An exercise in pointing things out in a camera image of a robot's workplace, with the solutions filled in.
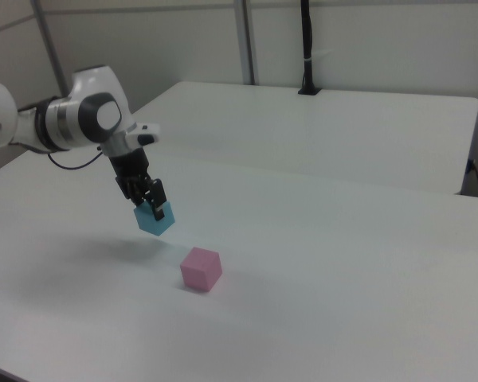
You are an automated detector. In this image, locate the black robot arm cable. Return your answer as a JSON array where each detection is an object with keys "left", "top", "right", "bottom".
[{"left": 46, "top": 152, "right": 106, "bottom": 170}]

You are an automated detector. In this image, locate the black camera pole with base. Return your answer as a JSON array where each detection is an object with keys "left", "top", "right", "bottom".
[{"left": 296, "top": 0, "right": 322, "bottom": 96}]

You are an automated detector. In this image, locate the pink cube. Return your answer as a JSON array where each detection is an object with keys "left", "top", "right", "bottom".
[{"left": 179, "top": 246, "right": 224, "bottom": 294}]

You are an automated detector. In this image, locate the grey metal partition post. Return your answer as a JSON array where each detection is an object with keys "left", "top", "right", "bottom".
[
  {"left": 29, "top": 0, "right": 69, "bottom": 99},
  {"left": 233, "top": 0, "right": 260, "bottom": 86}
]

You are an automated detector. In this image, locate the blue cube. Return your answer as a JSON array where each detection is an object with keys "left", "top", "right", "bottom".
[{"left": 133, "top": 201, "right": 177, "bottom": 238}]

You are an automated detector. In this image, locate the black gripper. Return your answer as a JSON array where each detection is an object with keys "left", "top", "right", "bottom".
[{"left": 108, "top": 146, "right": 167, "bottom": 222}]

